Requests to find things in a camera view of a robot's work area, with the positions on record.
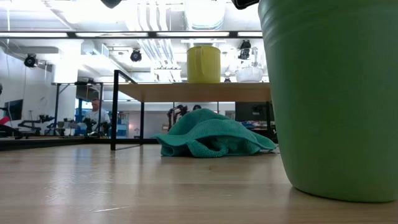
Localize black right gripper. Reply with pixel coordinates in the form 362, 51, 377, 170
231, 0, 261, 11

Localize clear glass cup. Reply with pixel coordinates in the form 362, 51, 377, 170
233, 46, 265, 83

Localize yellow mug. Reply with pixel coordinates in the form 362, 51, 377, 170
186, 45, 222, 84

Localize black ceiling spotlight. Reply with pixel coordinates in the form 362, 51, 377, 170
24, 54, 39, 68
129, 48, 143, 63
238, 39, 252, 60

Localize black background screen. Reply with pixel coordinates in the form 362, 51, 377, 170
234, 101, 274, 123

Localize teal microfibre cloth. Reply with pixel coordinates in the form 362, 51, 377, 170
152, 108, 277, 159

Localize green plastic cup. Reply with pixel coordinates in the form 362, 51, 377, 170
257, 0, 398, 203

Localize blue background cabinet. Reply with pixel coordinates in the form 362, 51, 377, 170
117, 111, 130, 138

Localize black background monitor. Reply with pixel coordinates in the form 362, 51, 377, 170
3, 98, 24, 121

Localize silver ceiling duct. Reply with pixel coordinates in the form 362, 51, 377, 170
185, 0, 226, 30

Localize black overhead frame bar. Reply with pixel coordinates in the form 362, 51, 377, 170
0, 30, 264, 39

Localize wooden shelf with black frame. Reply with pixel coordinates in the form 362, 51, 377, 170
110, 70, 276, 151

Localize black aluminium rig frame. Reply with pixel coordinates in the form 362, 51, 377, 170
0, 136, 159, 152

